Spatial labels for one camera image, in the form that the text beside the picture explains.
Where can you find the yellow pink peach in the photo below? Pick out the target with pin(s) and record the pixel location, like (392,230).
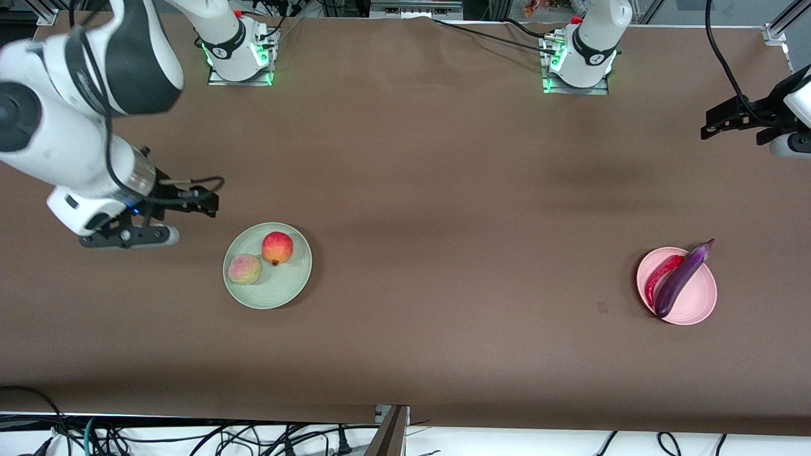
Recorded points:
(245,269)

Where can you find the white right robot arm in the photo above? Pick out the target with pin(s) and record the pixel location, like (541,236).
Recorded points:
(38,152)

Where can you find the red pomegranate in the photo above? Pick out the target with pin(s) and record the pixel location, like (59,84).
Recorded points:
(277,247)

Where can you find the grey metal box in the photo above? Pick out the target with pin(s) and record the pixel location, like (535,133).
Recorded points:
(412,7)

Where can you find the pale green round plate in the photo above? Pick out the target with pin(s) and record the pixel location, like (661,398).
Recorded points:
(285,285)

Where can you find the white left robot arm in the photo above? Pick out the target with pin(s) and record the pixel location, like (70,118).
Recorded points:
(589,44)

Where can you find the small metal bracket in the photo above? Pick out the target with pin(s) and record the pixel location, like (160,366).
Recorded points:
(382,413)

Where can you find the red chili pepper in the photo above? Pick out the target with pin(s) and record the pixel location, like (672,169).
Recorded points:
(656,282)

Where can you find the pink round plate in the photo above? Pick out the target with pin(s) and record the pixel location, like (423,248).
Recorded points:
(700,297)

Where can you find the purple eggplant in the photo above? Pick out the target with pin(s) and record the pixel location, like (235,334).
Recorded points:
(678,285)

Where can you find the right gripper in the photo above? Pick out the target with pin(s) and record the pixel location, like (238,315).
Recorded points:
(168,193)

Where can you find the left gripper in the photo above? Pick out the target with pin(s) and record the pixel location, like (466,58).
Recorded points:
(768,105)

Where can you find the brown table cover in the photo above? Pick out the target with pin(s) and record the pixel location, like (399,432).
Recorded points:
(443,190)

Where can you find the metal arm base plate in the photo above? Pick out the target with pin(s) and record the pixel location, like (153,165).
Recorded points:
(215,79)
(599,90)

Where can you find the aluminium frame profile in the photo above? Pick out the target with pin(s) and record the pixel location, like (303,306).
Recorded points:
(45,18)
(776,31)

